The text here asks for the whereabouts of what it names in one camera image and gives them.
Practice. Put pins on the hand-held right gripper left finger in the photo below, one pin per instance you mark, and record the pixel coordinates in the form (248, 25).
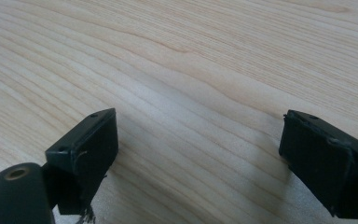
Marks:
(87, 155)

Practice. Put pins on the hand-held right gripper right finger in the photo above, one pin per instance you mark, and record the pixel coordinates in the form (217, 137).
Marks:
(323, 161)

